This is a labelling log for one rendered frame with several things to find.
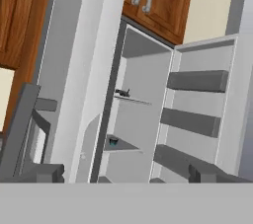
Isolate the small dark teal item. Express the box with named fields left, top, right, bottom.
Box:
left=108, top=136, right=120, bottom=149

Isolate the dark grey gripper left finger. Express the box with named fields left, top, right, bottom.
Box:
left=0, top=163, right=65, bottom=184

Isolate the white door with grey bins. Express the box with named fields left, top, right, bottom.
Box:
left=149, top=0, right=253, bottom=184

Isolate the tall wooden cupboard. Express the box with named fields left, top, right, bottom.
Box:
left=0, top=0, right=62, bottom=133

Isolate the white fridge freezer cabinet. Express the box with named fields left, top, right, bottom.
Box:
left=90, top=15, right=176, bottom=184

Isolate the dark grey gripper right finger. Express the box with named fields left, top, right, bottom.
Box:
left=188, top=163, right=253, bottom=184

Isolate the dark grey frozen fish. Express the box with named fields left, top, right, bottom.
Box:
left=115, top=88, right=131, bottom=98

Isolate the white door with dispenser recess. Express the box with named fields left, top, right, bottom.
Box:
left=31, top=0, right=130, bottom=184

